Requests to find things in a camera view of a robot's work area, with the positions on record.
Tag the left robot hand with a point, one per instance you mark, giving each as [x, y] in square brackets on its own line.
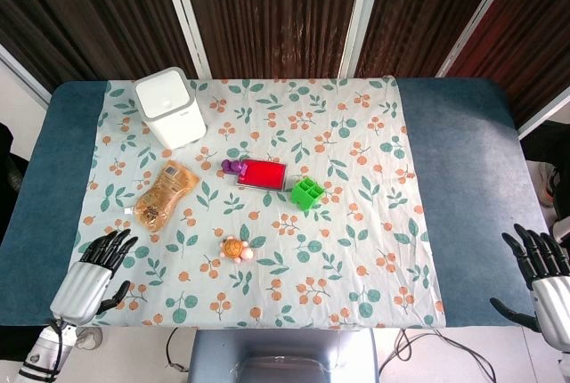
[82, 282]

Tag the blue table mat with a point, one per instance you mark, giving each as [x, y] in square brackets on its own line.
[472, 187]

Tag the brown snack pouch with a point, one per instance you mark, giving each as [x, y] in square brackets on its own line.
[164, 196]

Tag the orange turtle toy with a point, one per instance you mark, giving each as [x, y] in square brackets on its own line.
[236, 250]

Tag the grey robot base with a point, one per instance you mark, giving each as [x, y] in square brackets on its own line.
[285, 356]

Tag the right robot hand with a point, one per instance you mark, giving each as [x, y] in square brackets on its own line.
[545, 282]

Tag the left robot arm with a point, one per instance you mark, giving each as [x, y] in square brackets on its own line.
[42, 354]

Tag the green plastic block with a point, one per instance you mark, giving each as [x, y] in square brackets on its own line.
[308, 193]

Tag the white square bin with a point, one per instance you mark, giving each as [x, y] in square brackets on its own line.
[170, 108]

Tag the white folding screen frame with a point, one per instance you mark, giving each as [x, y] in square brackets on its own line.
[187, 18]

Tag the floral tablecloth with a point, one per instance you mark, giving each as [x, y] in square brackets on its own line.
[276, 222]

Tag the red ink pad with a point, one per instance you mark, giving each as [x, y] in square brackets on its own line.
[261, 174]

